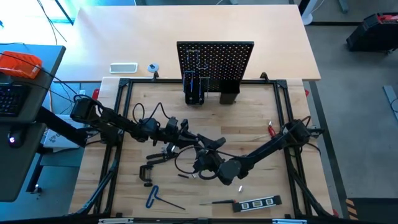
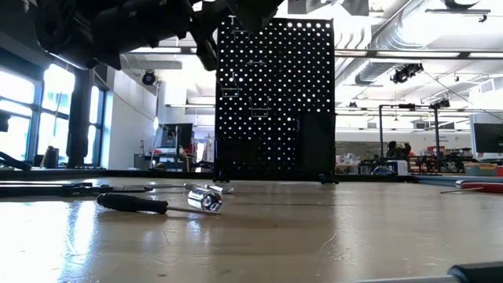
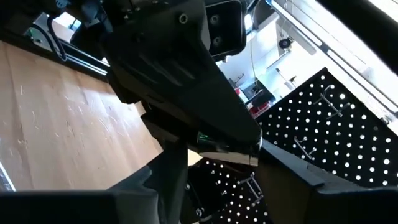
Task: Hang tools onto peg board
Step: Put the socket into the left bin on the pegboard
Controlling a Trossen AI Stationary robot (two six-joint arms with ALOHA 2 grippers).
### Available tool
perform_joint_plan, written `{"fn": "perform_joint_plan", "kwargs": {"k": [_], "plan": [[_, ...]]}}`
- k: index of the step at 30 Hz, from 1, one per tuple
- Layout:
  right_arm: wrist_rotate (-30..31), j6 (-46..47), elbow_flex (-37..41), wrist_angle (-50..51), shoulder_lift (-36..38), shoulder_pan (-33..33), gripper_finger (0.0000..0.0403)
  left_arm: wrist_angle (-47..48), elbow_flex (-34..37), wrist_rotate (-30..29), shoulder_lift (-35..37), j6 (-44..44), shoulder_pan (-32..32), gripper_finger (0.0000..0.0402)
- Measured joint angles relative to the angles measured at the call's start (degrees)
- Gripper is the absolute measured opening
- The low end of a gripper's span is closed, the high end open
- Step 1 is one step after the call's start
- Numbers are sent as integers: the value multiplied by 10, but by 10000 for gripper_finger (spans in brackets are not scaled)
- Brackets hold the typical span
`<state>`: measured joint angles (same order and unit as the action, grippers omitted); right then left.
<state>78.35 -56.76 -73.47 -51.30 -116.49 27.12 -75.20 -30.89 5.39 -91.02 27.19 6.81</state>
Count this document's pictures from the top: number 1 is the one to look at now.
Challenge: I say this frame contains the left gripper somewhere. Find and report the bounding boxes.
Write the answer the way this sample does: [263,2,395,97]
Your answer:
[163,117,218,156]

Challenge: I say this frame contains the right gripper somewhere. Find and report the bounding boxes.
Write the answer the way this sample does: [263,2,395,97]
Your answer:
[195,136,227,180]

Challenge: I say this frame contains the red-handled screwdriver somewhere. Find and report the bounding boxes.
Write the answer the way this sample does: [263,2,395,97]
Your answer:
[248,125,278,141]

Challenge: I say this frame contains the black C-clamp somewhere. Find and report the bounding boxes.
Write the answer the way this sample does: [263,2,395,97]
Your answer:
[139,164,155,188]

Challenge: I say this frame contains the black spirit level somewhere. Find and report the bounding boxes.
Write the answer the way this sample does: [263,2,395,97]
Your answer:
[232,195,283,213]

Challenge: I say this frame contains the black perforated pegboard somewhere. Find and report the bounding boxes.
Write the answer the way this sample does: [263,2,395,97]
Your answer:
[176,40,255,93]

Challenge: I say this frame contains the white rectangular tray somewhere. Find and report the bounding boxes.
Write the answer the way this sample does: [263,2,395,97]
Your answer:
[109,62,139,74]

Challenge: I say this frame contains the light wood desk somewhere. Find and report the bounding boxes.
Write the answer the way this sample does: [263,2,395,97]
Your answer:
[55,4,322,83]

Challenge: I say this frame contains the black slanted support bar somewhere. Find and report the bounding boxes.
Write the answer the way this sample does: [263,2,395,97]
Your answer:
[35,105,90,149]

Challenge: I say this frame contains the yellow black hazard strip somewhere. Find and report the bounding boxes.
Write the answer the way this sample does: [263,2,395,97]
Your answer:
[345,198,358,221]

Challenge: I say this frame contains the white stand base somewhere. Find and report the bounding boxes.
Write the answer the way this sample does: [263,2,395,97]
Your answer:
[298,0,325,26]

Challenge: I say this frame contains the black floor mat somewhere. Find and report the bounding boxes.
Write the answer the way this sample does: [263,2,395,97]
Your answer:
[346,197,398,224]

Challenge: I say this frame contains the dark grey desk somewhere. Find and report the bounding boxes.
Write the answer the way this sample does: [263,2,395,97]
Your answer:
[0,43,67,203]

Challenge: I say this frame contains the black computer mouse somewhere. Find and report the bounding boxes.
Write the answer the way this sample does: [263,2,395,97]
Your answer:
[7,129,26,149]

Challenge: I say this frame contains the black keyboard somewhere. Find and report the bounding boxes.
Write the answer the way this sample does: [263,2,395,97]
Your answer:
[0,83,31,118]

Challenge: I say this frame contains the orange plastic box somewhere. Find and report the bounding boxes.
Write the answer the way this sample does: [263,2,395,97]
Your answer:
[0,50,44,80]

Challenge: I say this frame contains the black and red case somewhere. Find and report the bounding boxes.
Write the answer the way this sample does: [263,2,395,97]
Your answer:
[346,12,398,53]

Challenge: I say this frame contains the black wire stripper pliers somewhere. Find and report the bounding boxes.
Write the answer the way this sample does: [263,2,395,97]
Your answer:
[146,152,180,166]

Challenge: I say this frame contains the long black-handled screwdriver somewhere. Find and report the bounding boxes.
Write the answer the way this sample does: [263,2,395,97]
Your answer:
[198,198,236,207]

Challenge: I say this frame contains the blue T-handle hex key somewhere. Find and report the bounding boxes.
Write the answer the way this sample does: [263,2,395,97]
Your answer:
[145,185,187,211]

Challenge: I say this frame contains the black aluminium table frame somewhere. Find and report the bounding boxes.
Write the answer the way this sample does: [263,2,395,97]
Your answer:
[67,72,336,218]

